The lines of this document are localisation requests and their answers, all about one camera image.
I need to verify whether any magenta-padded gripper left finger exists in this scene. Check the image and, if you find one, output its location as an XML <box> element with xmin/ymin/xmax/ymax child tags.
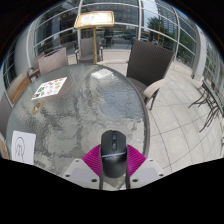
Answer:
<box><xmin>62</xmin><ymin>144</ymin><xmax>103</xmax><ymax>191</ymax></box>

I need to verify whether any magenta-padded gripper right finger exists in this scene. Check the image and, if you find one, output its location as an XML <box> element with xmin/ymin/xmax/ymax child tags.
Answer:
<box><xmin>125</xmin><ymin>144</ymin><xmax>165</xmax><ymax>191</ymax></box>

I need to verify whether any black computer mouse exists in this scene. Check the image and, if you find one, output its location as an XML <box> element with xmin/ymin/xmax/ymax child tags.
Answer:
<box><xmin>100</xmin><ymin>129</ymin><xmax>129</xmax><ymax>180</ymax></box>

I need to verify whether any wooden slatted bench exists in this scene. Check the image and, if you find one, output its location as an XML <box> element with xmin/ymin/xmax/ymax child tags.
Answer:
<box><xmin>6</xmin><ymin>72</ymin><xmax>33</xmax><ymax>106</ymax></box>
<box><xmin>0</xmin><ymin>135</ymin><xmax>10</xmax><ymax>161</ymax></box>

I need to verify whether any colourful picture menu sheet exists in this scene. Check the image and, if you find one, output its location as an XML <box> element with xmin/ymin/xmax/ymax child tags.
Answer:
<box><xmin>30</xmin><ymin>76</ymin><xmax>68</xmax><ymax>101</ymax></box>

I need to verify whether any dark wicker armchair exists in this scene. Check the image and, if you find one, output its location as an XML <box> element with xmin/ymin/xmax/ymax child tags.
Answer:
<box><xmin>125</xmin><ymin>39</ymin><xmax>176</xmax><ymax>111</ymax></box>
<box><xmin>0</xmin><ymin>91</ymin><xmax>15</xmax><ymax>135</ymax></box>

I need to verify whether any black metal chairs group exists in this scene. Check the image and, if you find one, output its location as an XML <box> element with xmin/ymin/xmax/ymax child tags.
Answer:
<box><xmin>187</xmin><ymin>77</ymin><xmax>224</xmax><ymax>133</ymax></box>

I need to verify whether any grey wicker armchair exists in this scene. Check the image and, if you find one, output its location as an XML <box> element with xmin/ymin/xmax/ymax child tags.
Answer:
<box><xmin>26</xmin><ymin>54</ymin><xmax>42</xmax><ymax>82</ymax></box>
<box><xmin>73</xmin><ymin>35</ymin><xmax>105</xmax><ymax>65</ymax></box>
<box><xmin>37</xmin><ymin>46</ymin><xmax>70</xmax><ymax>77</ymax></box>

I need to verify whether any gold menu stand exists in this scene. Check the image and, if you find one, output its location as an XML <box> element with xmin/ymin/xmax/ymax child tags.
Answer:
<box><xmin>73</xmin><ymin>10</ymin><xmax>116</xmax><ymax>65</ymax></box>

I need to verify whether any round brass table ring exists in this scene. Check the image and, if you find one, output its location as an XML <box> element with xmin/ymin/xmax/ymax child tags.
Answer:
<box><xmin>31</xmin><ymin>101</ymin><xmax>45</xmax><ymax>115</ymax></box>

